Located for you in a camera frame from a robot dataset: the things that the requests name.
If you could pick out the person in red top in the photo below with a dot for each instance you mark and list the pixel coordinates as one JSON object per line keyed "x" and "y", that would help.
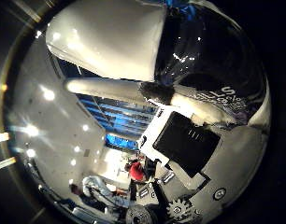
{"x": 136, "y": 171}

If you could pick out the black metal stand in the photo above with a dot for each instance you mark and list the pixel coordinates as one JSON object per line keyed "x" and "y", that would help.
{"x": 132, "y": 190}

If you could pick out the white moulded chair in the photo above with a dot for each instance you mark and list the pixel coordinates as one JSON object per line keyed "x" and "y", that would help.
{"x": 97, "y": 189}

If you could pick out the person in dark clothes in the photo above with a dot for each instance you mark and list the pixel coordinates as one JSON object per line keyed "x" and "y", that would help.
{"x": 77, "y": 190}

